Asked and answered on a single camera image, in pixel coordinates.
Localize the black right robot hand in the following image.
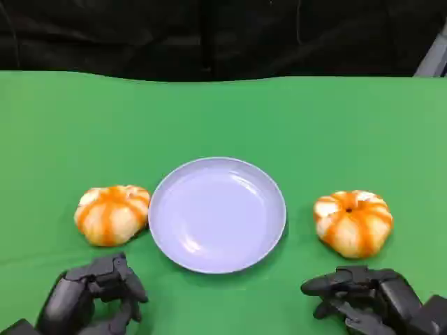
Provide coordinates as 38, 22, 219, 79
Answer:
300, 265, 425, 335

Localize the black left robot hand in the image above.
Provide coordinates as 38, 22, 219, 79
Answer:
34, 252, 149, 335

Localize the orange and white bread roll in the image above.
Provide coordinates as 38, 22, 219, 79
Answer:
312, 190, 394, 260
73, 185, 152, 248

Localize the lilac plate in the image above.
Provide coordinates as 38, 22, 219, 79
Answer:
147, 156, 287, 274

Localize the green table cloth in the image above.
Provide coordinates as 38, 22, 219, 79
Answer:
0, 70, 447, 335

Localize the black backdrop curtain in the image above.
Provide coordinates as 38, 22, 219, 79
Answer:
0, 0, 447, 83

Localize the grey metal frame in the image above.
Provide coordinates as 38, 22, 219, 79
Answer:
413, 33, 447, 77

